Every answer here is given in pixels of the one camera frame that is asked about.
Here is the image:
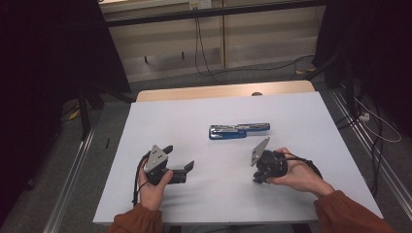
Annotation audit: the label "black floor cable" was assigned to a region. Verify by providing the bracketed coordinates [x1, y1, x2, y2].
[223, 53, 316, 82]

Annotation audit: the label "black horizontal bar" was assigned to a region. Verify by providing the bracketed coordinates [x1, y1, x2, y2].
[104, 0, 326, 28]

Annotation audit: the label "person's right hand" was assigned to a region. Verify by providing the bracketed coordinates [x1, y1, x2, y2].
[265, 147, 336, 199]

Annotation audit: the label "aluminium rail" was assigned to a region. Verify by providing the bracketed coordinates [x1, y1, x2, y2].
[329, 87, 412, 221]
[42, 125, 97, 233]

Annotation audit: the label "person's left hand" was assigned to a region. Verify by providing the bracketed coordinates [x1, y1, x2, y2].
[137, 160, 175, 212]

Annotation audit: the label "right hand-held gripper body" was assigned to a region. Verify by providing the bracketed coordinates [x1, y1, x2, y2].
[250, 137, 290, 184]

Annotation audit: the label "white cable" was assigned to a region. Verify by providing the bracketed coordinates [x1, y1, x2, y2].
[353, 96, 403, 144]

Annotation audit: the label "black metal stand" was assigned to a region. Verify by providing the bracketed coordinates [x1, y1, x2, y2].
[77, 80, 135, 141]

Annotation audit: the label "wooden table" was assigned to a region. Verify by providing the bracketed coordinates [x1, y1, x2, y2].
[135, 80, 316, 103]

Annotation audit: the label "right hand-held gripper black cable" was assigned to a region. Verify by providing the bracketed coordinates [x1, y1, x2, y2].
[284, 152, 324, 180]

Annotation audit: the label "white wall socket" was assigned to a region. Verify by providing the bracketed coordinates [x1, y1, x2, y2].
[189, 0, 213, 10]

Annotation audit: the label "left hand-held gripper black cable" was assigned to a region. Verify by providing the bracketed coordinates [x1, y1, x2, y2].
[131, 152, 152, 208]

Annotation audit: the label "black hanging cables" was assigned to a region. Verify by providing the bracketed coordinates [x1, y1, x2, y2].
[193, 17, 225, 84]

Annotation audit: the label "black curtain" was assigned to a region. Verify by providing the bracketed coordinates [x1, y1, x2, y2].
[0, 0, 132, 224]
[312, 0, 412, 137]

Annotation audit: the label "white board sheet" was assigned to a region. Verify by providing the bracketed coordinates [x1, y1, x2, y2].
[92, 91, 385, 226]

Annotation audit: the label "black cable bundle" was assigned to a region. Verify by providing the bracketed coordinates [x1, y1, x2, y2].
[334, 106, 385, 198]

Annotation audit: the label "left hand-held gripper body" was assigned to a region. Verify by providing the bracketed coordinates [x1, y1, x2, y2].
[143, 144, 173, 186]

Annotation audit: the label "hand-held gripper black cable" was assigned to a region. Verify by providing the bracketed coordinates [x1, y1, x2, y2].
[131, 152, 152, 208]
[284, 152, 324, 180]

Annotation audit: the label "blue stapler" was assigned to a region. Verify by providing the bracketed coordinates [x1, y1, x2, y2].
[208, 121, 272, 141]

